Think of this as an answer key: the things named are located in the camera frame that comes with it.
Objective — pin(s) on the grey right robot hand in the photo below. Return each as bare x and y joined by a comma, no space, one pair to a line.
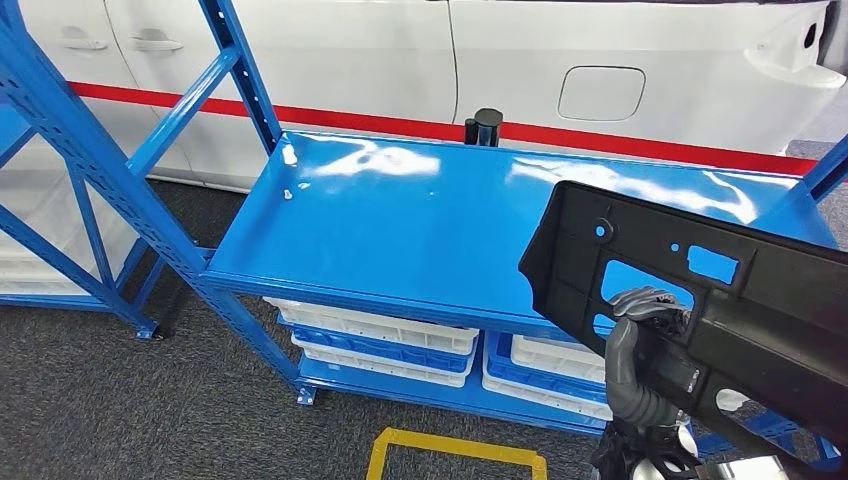
619,351

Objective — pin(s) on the black plastic car part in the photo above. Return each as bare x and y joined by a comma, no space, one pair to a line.
762,331

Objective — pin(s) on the blue metal shelf rack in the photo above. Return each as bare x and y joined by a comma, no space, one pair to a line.
53,301
397,218

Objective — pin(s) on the blue plastic bin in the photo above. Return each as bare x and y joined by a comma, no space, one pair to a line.
530,382
397,358

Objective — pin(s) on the yellow floor tape square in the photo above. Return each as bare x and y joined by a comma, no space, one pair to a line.
450,445

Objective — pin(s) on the white car body red stripe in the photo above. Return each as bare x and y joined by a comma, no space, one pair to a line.
364,53

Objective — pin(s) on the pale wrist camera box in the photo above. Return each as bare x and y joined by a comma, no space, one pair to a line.
748,470

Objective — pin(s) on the black cylinder post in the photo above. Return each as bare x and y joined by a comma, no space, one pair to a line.
487,126

